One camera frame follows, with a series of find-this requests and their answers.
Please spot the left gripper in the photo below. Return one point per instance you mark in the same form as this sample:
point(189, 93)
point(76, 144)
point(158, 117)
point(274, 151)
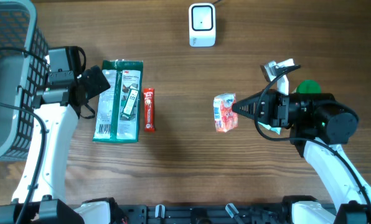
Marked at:
point(98, 82)

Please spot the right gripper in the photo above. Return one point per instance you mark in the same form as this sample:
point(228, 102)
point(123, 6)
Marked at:
point(273, 109)

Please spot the teal wet wipes pack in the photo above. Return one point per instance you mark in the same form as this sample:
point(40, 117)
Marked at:
point(268, 127)

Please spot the red white tissue pack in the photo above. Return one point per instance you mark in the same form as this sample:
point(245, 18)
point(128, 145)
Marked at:
point(224, 117)

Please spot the green white balm box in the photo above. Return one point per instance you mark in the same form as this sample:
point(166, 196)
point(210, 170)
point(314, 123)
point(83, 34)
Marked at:
point(130, 102)

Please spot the green white gloves package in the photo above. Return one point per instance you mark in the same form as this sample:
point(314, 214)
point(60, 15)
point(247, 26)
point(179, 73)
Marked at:
point(110, 125)

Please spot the red coffee stick sachet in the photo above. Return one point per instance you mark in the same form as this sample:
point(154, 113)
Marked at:
point(148, 94)

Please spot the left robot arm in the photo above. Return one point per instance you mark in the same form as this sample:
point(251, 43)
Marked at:
point(40, 195)

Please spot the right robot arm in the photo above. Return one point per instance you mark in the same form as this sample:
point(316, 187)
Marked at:
point(319, 127)

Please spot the white barcode scanner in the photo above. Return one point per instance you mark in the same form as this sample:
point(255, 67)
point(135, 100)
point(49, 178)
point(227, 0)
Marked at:
point(202, 25)

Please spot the grey plastic mesh basket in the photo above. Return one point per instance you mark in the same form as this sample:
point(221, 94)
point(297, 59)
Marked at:
point(23, 49)

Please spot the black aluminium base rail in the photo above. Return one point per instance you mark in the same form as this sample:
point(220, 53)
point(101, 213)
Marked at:
point(256, 214)

